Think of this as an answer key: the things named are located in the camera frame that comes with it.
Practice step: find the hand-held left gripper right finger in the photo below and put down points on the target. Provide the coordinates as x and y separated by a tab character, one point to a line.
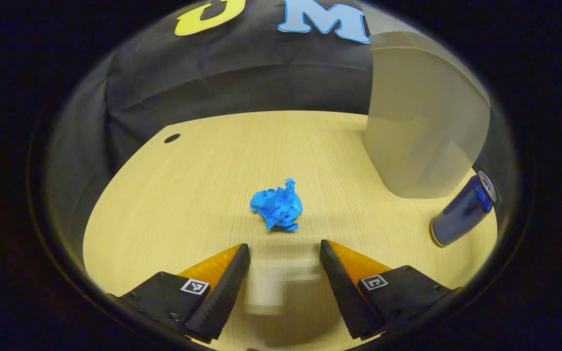
342	292

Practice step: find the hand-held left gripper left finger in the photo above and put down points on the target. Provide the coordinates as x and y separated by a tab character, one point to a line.
225	292

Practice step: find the blue paper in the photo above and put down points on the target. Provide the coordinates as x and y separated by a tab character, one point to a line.
278	204

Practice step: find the blue pop can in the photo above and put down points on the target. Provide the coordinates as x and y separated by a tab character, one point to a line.
459	214

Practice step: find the white desktop garbage bin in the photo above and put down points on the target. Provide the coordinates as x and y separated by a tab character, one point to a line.
422	122

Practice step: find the wooden desktop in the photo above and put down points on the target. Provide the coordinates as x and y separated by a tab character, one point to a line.
188	195

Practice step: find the black backdrop cloth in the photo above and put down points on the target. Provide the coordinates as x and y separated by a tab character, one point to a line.
242	83

